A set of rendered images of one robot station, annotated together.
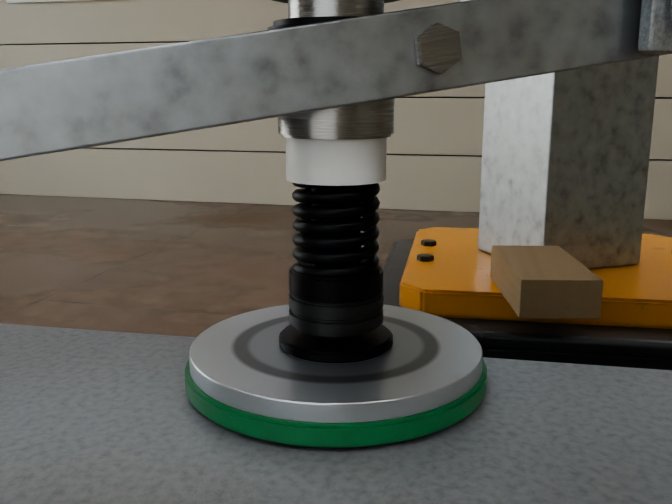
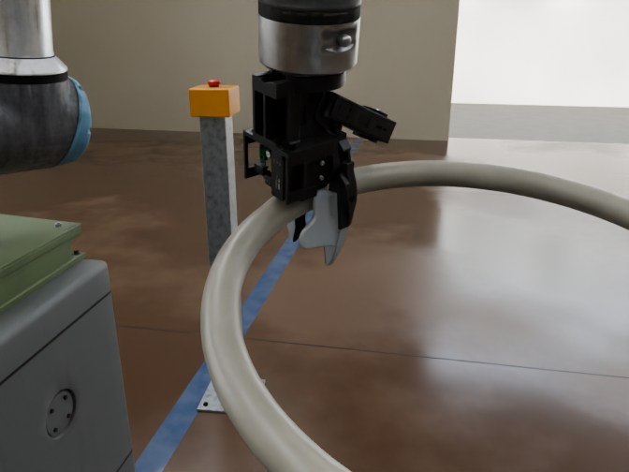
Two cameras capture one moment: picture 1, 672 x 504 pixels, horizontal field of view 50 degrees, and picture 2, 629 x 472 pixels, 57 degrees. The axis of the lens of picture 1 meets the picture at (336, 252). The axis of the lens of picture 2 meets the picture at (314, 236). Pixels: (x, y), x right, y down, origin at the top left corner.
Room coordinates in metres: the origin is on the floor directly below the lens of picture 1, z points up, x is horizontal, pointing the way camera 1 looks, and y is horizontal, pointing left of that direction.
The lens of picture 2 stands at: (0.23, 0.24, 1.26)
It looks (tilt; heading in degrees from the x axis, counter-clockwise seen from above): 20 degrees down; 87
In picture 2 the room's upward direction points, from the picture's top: straight up
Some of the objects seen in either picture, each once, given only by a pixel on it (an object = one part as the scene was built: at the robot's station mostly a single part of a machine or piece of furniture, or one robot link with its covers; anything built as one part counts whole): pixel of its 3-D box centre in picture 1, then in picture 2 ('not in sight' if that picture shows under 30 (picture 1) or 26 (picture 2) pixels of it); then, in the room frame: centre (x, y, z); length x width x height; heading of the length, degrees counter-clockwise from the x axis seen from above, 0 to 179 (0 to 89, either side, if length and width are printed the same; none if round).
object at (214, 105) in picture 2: not in sight; (224, 256); (0.02, 1.98, 0.54); 0.20 x 0.20 x 1.09; 80
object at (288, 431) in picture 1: (336, 355); not in sight; (0.50, 0.00, 0.86); 0.22 x 0.22 x 0.04
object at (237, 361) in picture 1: (336, 350); not in sight; (0.50, 0.00, 0.87); 0.21 x 0.21 x 0.01
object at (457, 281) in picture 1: (554, 266); not in sight; (1.19, -0.37, 0.76); 0.49 x 0.49 x 0.05; 80
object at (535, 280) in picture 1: (540, 278); not in sight; (0.95, -0.28, 0.81); 0.20 x 0.10 x 0.05; 178
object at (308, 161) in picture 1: (335, 154); not in sight; (0.50, 0.00, 1.01); 0.07 x 0.07 x 0.04
